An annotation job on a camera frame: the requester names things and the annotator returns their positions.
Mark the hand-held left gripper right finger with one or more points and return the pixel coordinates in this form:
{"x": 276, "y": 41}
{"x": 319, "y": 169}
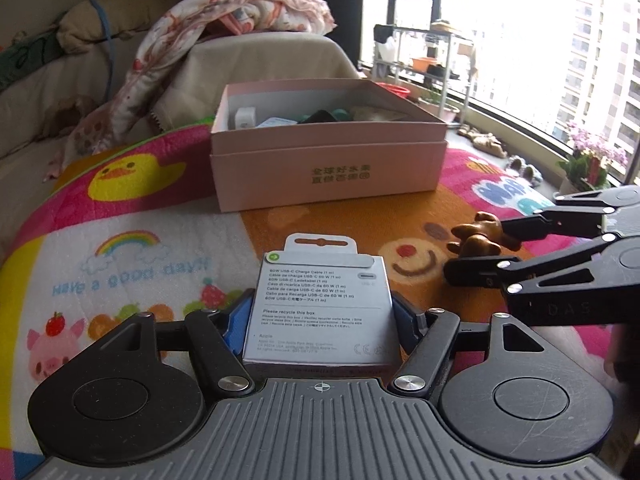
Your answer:
{"x": 403, "y": 327}

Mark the pink flowering potted plant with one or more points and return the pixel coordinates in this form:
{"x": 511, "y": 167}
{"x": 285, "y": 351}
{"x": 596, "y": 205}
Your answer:
{"x": 590, "y": 160}

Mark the metal balcony rack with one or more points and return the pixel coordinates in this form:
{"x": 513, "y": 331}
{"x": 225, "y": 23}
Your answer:
{"x": 450, "y": 50}

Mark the colourful cartoon play mat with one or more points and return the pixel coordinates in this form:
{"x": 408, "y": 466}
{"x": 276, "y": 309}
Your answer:
{"x": 125, "y": 220}

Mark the green printed cushion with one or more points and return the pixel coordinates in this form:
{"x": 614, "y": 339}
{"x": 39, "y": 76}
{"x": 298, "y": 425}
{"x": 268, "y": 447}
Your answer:
{"x": 25, "y": 62}

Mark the floral pink white blanket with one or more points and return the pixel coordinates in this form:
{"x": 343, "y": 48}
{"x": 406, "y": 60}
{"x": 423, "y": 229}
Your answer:
{"x": 165, "y": 40}

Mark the beige sofa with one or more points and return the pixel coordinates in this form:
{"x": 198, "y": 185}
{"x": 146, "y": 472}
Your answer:
{"x": 30, "y": 120}

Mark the green potted plant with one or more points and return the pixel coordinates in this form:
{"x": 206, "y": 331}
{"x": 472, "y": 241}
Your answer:
{"x": 440, "y": 105}

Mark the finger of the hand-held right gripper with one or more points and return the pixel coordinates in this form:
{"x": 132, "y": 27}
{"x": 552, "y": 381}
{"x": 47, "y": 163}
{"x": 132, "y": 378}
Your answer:
{"x": 475, "y": 272}
{"x": 530, "y": 227}

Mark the grey plush slippers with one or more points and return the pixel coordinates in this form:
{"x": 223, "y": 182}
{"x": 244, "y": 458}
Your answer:
{"x": 525, "y": 172}

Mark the black small object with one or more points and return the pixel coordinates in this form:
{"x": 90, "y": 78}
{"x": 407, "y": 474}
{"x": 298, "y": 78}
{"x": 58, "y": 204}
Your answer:
{"x": 317, "y": 117}

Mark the white charger plug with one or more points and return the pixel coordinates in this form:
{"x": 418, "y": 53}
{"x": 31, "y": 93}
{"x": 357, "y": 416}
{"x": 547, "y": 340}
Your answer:
{"x": 244, "y": 117}

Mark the pale blue card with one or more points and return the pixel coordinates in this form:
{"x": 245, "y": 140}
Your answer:
{"x": 276, "y": 122}

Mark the orange bowl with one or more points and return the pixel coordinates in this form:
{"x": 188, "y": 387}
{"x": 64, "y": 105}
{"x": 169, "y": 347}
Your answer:
{"x": 425, "y": 64}

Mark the brown toy animal figurine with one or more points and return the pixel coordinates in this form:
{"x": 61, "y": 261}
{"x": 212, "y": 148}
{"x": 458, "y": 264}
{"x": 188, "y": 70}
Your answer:
{"x": 480, "y": 227}

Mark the teal small object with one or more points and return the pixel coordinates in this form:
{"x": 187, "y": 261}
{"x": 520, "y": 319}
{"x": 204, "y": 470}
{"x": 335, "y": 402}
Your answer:
{"x": 342, "y": 115}

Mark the tan plush toy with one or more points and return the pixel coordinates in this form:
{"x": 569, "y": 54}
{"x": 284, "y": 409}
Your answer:
{"x": 485, "y": 141}

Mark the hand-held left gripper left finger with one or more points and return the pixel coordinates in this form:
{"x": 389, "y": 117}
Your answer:
{"x": 236, "y": 327}

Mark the beige cloth cover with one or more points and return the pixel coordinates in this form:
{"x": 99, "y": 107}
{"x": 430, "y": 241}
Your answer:
{"x": 280, "y": 60}

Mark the red basin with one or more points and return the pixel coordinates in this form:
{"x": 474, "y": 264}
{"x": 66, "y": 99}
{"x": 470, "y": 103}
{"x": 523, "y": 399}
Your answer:
{"x": 395, "y": 90}

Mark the pink cardboard box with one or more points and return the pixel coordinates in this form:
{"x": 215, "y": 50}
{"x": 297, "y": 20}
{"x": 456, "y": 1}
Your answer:
{"x": 325, "y": 175}

